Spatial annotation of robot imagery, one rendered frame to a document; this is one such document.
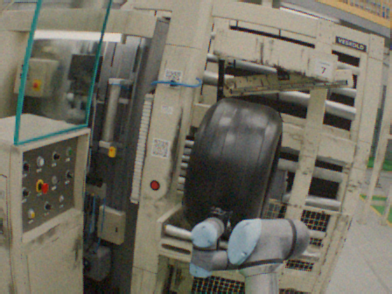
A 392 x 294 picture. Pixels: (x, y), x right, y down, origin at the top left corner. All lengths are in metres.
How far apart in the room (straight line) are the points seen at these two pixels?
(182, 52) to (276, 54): 0.45
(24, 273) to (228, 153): 0.94
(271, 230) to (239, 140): 0.68
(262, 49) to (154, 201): 0.83
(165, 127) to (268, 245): 0.99
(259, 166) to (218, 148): 0.16
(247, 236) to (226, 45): 1.23
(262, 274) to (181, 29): 1.17
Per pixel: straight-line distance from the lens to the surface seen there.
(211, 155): 1.70
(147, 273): 2.16
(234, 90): 2.25
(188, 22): 1.91
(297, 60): 2.08
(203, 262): 1.45
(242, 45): 2.11
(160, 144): 1.95
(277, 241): 1.09
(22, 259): 1.62
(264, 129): 1.74
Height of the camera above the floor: 1.63
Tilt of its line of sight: 11 degrees down
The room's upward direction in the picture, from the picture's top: 10 degrees clockwise
